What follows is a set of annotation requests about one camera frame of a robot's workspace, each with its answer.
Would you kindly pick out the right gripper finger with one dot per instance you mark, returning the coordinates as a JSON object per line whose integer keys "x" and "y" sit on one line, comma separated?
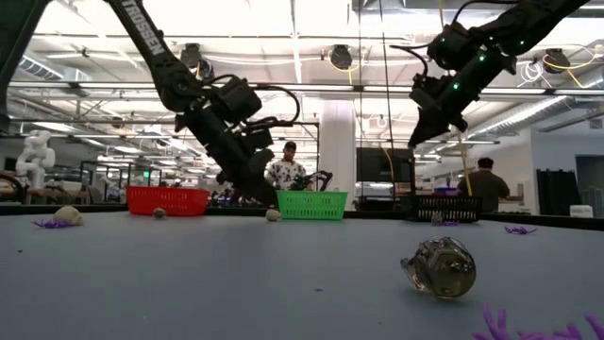
{"x": 431, "y": 130}

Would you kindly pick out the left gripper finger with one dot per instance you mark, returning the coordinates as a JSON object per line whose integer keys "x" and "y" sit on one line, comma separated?
{"x": 259, "y": 191}

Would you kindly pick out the cream plastic skull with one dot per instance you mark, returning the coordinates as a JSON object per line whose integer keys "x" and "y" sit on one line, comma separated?
{"x": 68, "y": 215}
{"x": 273, "y": 215}

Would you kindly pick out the purple plastic spider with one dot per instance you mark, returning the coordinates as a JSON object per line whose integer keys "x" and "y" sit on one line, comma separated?
{"x": 519, "y": 231}
{"x": 495, "y": 326}
{"x": 450, "y": 223}
{"x": 51, "y": 224}

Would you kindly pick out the translucent smoky plastic skull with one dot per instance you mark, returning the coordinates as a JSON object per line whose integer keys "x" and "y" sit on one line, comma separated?
{"x": 159, "y": 214}
{"x": 441, "y": 269}
{"x": 437, "y": 218}

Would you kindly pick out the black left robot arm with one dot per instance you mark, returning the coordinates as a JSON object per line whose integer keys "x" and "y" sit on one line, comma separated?
{"x": 151, "y": 47}

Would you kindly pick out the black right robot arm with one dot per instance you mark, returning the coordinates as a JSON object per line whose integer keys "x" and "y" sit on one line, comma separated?
{"x": 519, "y": 23}

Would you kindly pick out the person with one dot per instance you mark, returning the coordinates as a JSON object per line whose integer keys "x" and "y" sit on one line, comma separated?
{"x": 285, "y": 172}
{"x": 486, "y": 186}

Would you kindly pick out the green plastic basket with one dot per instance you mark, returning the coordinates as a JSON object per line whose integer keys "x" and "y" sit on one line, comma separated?
{"x": 312, "y": 204}

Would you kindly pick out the black monitor screen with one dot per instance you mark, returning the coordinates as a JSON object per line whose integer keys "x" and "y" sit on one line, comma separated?
{"x": 382, "y": 165}

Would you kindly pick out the black plastic basket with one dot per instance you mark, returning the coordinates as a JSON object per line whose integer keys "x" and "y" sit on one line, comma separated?
{"x": 448, "y": 210}

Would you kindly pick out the red plastic basket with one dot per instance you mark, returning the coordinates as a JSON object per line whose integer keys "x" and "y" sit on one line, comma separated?
{"x": 166, "y": 201}

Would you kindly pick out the white container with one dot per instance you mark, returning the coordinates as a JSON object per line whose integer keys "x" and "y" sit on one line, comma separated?
{"x": 581, "y": 211}

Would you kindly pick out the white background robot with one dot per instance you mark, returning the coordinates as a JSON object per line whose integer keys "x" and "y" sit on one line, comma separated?
{"x": 35, "y": 156}

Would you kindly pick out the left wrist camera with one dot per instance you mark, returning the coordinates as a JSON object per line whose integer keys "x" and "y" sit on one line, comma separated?
{"x": 257, "y": 137}

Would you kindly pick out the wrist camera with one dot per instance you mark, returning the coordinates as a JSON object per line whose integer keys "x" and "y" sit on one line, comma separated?
{"x": 424, "y": 92}
{"x": 257, "y": 137}

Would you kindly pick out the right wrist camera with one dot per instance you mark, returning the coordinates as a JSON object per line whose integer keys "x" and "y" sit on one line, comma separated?
{"x": 424, "y": 92}

